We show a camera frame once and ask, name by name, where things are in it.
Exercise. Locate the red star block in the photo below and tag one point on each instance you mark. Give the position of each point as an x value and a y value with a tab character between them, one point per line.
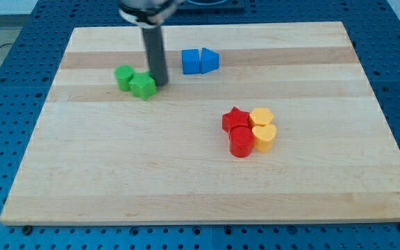
235	118

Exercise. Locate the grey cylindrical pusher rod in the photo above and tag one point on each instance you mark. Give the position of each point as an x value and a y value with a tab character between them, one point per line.
155	51

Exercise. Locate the green star block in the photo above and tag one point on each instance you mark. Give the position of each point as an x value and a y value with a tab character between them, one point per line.
142	85

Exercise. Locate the yellow heart block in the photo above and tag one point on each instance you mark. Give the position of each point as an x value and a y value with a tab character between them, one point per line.
264	137

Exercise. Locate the yellow hexagon block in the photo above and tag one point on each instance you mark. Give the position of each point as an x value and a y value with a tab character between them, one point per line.
260	116

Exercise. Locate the red cylinder block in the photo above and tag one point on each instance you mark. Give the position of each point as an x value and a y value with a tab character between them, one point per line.
241	141

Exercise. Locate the wooden board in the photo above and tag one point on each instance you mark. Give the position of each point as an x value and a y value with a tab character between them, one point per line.
100	156

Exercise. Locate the blue triangle block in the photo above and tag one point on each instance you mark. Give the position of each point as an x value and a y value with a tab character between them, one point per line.
209	60

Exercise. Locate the blue cube block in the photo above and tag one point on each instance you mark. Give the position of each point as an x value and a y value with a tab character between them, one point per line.
190	61

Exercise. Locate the green cylinder block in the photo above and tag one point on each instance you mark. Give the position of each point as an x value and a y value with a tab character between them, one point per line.
123	75

